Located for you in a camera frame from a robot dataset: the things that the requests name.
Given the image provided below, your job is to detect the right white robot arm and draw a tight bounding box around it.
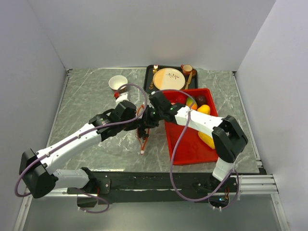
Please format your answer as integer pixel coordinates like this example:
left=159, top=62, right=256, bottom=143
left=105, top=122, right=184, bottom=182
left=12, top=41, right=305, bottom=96
left=143, top=90, right=248, bottom=192

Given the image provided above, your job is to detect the orange white plate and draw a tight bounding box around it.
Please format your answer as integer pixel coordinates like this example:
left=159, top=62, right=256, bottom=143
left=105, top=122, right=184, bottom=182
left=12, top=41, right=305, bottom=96
left=153, top=68, right=185, bottom=90

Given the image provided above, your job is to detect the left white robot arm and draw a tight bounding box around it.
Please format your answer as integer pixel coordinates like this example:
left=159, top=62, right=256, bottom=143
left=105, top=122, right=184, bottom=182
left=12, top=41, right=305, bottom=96
left=19, top=100, right=137, bottom=198

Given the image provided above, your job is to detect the gold fork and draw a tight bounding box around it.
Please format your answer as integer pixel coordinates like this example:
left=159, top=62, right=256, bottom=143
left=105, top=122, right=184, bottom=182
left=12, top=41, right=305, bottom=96
left=149, top=65, right=158, bottom=90

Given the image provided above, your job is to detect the black serving tray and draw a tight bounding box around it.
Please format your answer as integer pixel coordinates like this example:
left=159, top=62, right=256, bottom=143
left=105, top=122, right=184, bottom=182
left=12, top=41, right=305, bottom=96
left=143, top=64, right=198, bottom=93

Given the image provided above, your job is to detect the white brown bowl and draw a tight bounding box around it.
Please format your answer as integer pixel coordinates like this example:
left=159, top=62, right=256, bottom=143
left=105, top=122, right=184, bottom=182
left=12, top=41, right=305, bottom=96
left=108, top=75, right=128, bottom=92

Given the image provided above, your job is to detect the small brown cup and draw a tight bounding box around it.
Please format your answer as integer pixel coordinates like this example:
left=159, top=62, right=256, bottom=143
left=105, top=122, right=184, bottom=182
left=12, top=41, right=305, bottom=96
left=181, top=64, right=193, bottom=76

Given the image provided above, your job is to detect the yellow pear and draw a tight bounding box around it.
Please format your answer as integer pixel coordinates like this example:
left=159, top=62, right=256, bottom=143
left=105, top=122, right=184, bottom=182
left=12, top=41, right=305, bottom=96
left=197, top=104, right=211, bottom=115

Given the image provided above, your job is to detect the gold spoon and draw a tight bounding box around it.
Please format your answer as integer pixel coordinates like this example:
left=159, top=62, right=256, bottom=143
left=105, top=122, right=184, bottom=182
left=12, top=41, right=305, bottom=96
left=188, top=69, right=197, bottom=82

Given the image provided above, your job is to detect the dark grape bunch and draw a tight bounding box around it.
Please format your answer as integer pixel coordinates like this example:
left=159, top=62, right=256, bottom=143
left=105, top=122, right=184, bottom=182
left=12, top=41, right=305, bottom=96
left=137, top=128, right=150, bottom=145

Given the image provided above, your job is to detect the dark purple passionfruit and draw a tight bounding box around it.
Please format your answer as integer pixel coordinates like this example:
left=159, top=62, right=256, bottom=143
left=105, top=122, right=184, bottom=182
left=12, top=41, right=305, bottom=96
left=195, top=95, right=207, bottom=107

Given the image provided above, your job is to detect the red plastic bin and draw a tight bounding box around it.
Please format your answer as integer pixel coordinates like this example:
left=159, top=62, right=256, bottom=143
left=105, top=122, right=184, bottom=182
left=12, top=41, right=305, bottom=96
left=165, top=88, right=218, bottom=165

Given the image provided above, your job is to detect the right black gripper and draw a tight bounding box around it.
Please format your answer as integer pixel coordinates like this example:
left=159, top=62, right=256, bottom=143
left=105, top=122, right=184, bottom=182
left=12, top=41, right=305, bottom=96
left=139, top=105, right=163, bottom=129

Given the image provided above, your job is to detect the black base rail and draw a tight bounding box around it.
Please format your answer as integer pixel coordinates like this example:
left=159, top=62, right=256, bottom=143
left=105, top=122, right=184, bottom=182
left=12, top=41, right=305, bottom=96
left=67, top=172, right=237, bottom=208

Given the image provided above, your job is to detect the clear zip top bag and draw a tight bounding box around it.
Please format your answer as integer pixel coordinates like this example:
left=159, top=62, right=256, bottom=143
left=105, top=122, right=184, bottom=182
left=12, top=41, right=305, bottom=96
left=96, top=101, right=152, bottom=157

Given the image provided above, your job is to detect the green orange mango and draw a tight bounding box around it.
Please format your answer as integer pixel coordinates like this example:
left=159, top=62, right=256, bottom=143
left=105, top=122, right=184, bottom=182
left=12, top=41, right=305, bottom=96
left=186, top=96, right=198, bottom=110

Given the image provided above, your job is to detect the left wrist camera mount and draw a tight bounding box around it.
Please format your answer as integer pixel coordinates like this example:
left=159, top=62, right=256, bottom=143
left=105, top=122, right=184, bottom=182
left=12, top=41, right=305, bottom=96
left=114, top=92, right=130, bottom=105

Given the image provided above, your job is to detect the red wrinkled fruit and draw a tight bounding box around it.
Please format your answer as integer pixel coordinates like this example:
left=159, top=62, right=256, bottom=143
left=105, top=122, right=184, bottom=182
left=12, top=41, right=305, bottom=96
left=173, top=94, right=187, bottom=104

